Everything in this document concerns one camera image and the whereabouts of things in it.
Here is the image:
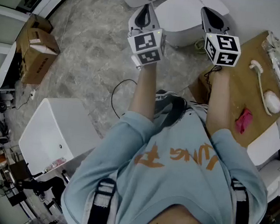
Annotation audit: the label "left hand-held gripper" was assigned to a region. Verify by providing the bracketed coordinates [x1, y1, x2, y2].
[123, 2, 170, 74]

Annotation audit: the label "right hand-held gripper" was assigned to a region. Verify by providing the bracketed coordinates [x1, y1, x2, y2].
[195, 6, 246, 68]

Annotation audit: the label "white toilet being handled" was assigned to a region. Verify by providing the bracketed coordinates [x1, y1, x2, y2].
[151, 0, 232, 45]

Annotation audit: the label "person's left forearm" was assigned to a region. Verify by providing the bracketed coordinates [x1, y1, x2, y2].
[126, 63, 161, 123]

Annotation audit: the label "clear plastic bag of parts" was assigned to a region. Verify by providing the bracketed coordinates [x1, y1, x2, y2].
[256, 30, 280, 99]

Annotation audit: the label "large brown cardboard box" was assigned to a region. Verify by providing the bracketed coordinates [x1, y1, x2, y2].
[183, 22, 280, 152]

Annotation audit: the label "person's left shoe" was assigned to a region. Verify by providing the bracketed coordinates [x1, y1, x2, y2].
[154, 89, 181, 106]

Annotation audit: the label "person's shoe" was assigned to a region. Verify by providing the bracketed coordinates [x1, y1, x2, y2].
[187, 101, 209, 112]
[154, 89, 181, 106]

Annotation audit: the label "person's right shoe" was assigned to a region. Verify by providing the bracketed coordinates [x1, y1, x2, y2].
[187, 101, 209, 112]

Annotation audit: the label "pink cloth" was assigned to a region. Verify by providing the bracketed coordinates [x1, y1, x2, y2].
[234, 107, 255, 135]

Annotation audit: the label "small brown cardboard box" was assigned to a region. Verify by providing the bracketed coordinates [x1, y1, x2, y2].
[14, 11, 55, 57]

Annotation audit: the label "stacked small cardboard boxes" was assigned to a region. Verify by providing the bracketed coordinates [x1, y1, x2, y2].
[18, 29, 63, 87]

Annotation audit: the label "white ceramic slab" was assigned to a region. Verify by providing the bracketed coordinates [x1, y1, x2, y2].
[245, 113, 280, 170]

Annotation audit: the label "white rectangular basin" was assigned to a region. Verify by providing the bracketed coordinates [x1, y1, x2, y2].
[15, 93, 107, 183]

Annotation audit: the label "person's light blue shirt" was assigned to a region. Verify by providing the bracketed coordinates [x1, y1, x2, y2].
[58, 94, 277, 224]

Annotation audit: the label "black office chair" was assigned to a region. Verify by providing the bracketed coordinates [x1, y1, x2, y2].
[12, 172, 68, 217]

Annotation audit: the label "person's bare neck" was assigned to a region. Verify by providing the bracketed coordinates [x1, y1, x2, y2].
[140, 200, 211, 224]

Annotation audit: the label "standing fan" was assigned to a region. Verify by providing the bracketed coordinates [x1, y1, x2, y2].
[0, 179, 11, 197]

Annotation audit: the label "green coiled hose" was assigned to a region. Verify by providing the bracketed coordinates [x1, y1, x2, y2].
[192, 37, 209, 55]

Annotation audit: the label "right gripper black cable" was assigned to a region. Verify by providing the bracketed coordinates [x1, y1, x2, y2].
[200, 64, 223, 103]

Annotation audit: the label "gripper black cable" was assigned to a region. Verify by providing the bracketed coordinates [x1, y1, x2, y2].
[108, 77, 139, 121]
[200, 64, 223, 103]

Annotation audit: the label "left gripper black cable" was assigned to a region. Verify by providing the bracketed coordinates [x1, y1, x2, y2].
[108, 77, 139, 121]

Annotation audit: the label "black white harness strap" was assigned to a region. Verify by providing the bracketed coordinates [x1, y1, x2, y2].
[226, 177, 258, 224]
[86, 176, 121, 224]

